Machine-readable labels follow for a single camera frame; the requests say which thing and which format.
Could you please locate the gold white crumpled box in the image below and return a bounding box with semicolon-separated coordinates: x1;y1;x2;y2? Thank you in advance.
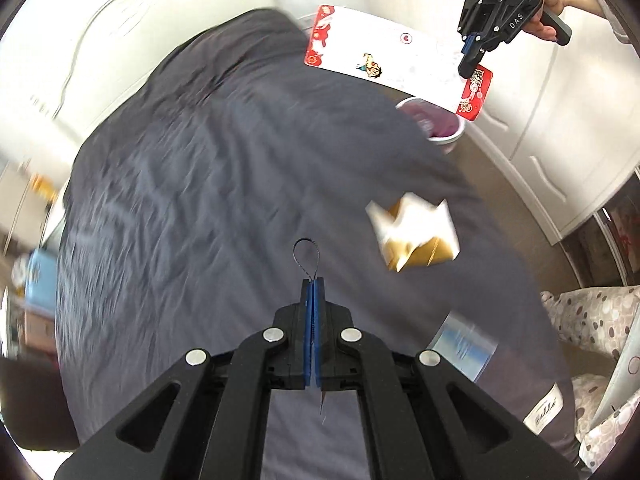
365;191;461;273

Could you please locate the yellow object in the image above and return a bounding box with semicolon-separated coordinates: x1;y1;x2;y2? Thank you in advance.
30;172;58;203

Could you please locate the white moulded panel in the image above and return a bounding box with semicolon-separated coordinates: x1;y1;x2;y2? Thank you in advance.
0;0;281;171

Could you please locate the white wardrobe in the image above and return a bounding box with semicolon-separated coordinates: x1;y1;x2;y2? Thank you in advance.
440;0;640;246

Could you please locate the white round bin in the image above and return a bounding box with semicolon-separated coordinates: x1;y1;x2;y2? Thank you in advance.
395;96;466;156

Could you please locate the spotted beige cloth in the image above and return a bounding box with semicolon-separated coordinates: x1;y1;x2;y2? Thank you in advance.
540;285;640;473

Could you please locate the light blue box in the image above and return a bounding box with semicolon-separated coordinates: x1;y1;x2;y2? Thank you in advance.
22;250;63;321

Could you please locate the person's right forearm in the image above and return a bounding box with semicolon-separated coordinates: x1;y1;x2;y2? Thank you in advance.
572;0;632;43

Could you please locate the dark grey blanket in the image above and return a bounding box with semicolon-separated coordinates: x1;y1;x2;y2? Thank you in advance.
54;7;581;480

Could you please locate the white red printed bag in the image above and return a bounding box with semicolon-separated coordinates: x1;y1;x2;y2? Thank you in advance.
304;4;494;122

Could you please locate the blue white plastic packet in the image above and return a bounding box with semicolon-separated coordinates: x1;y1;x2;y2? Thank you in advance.
425;310;501;383

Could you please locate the pink bin liner bag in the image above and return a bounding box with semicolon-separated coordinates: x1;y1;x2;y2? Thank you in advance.
400;100;461;141

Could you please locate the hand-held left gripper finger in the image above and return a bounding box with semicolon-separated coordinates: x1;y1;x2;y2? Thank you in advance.
54;279;313;480
312;279;581;480

